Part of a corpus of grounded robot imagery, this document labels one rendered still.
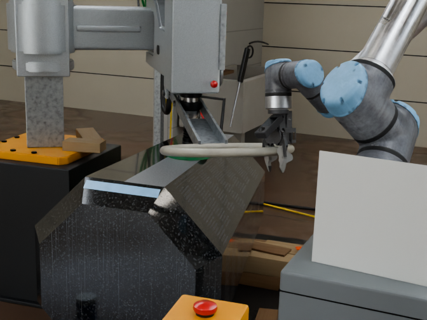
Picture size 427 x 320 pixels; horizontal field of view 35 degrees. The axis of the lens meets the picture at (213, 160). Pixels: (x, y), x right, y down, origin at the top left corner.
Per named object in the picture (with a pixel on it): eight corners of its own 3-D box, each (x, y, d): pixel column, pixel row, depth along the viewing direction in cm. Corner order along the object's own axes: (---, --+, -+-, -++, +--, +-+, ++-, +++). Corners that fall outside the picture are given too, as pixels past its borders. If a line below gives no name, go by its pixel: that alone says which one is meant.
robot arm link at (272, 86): (277, 57, 220) (258, 60, 228) (277, 95, 221) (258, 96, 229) (298, 58, 226) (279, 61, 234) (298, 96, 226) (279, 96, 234)
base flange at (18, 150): (-22, 156, 340) (-22, 146, 339) (30, 138, 386) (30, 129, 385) (64, 166, 327) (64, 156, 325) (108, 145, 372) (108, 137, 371)
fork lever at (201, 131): (161, 95, 325) (161, 86, 323) (199, 95, 330) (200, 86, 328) (188, 152, 264) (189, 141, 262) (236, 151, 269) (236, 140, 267)
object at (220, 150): (150, 152, 262) (150, 144, 262) (269, 148, 274) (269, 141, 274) (173, 159, 215) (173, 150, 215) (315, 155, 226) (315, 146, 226)
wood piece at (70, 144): (62, 150, 340) (62, 141, 339) (69, 146, 350) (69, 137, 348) (100, 153, 338) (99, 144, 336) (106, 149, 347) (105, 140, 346)
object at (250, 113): (177, 169, 613) (179, 75, 592) (230, 143, 729) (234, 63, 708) (240, 178, 589) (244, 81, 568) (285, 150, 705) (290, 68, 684)
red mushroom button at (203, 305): (189, 317, 107) (189, 305, 106) (197, 306, 110) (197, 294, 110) (213, 320, 106) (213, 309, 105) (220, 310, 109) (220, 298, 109)
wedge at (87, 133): (75, 137, 373) (75, 128, 371) (93, 136, 377) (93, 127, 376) (86, 144, 355) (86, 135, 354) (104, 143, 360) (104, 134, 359)
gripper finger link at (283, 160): (298, 170, 228) (293, 143, 229) (286, 171, 224) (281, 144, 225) (291, 171, 230) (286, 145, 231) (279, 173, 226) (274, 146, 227)
